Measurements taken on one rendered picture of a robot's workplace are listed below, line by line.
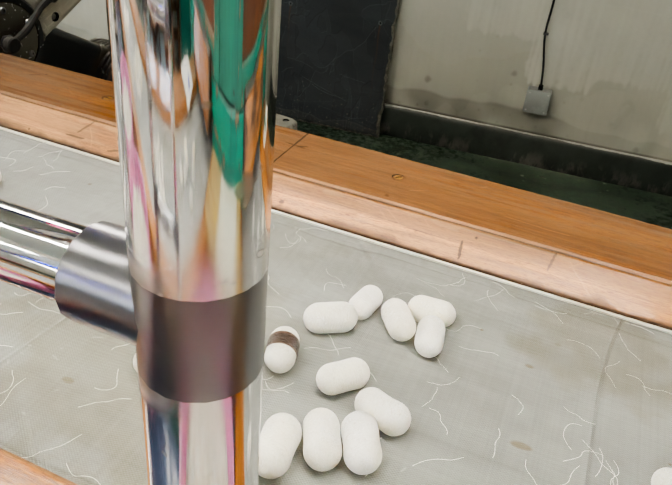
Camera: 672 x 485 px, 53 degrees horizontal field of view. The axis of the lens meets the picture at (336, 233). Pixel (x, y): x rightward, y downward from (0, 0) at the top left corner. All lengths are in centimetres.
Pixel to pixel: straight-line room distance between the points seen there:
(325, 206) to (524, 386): 23
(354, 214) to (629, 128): 202
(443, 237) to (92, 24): 260
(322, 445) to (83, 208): 32
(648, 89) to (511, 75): 44
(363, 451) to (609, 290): 26
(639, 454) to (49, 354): 35
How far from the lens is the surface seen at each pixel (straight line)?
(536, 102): 245
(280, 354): 41
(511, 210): 59
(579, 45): 244
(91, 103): 73
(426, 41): 248
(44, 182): 64
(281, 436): 36
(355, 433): 37
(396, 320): 45
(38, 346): 46
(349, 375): 40
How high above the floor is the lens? 104
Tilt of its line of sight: 32 degrees down
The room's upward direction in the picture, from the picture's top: 6 degrees clockwise
